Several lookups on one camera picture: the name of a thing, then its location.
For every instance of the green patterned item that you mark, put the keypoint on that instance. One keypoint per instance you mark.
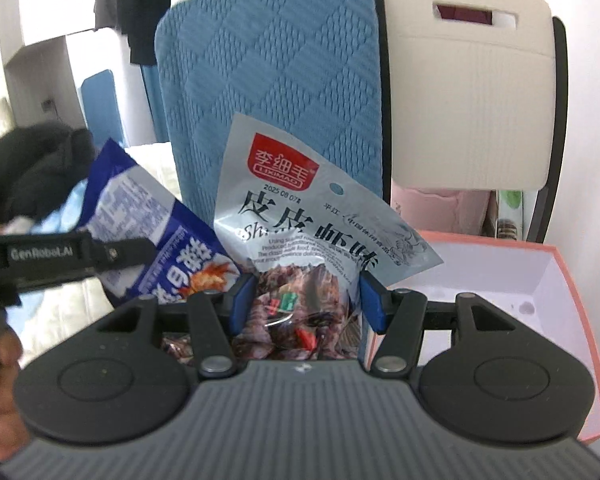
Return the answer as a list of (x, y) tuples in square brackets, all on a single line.
[(509, 215)]

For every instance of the dark red cloth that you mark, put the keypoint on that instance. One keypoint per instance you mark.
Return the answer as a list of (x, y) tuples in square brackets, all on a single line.
[(465, 14)]

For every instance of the small blue chair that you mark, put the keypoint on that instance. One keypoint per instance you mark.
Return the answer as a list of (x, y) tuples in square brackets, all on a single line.
[(102, 105)]

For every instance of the pink quilted cloth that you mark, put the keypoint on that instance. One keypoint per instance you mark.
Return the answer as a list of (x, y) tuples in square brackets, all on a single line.
[(440, 210)]

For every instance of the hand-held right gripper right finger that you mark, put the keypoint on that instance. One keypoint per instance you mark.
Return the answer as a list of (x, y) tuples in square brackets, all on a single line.
[(372, 305)]

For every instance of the hanging black garment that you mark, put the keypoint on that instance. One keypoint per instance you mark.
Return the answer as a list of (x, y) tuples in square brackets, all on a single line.
[(130, 5)]

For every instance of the blue textured chair back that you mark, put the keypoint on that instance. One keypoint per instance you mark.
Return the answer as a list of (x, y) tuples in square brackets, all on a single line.
[(275, 60)]

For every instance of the light blue blanket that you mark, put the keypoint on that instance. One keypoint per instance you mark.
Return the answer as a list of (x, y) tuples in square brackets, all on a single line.
[(67, 210)]

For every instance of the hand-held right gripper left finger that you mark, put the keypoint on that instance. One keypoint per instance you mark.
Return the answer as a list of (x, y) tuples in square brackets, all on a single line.
[(241, 305)]

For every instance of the grey shrimp snack packet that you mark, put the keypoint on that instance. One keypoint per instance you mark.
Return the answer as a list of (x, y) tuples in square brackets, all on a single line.
[(290, 220)]

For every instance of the black clothing pile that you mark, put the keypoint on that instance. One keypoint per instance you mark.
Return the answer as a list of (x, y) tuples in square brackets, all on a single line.
[(30, 175)]

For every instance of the cream plastic chair back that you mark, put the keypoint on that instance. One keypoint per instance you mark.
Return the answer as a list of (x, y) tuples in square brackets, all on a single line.
[(470, 110)]

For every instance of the pink cardboard box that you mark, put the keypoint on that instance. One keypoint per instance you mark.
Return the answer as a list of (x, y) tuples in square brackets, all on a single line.
[(555, 285)]

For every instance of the blue snack packet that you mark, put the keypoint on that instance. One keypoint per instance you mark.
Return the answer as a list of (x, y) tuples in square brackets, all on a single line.
[(130, 210)]

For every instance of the person's left hand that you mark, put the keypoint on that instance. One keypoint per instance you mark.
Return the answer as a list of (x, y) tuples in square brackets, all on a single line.
[(2, 400)]

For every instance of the white cabinet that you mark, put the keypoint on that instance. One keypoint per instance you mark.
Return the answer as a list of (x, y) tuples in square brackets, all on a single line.
[(40, 75)]

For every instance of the dark clear snack packet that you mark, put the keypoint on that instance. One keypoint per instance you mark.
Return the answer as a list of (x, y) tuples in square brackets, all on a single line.
[(177, 347)]

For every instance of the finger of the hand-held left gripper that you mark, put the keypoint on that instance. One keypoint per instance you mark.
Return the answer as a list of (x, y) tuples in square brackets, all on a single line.
[(125, 255)]

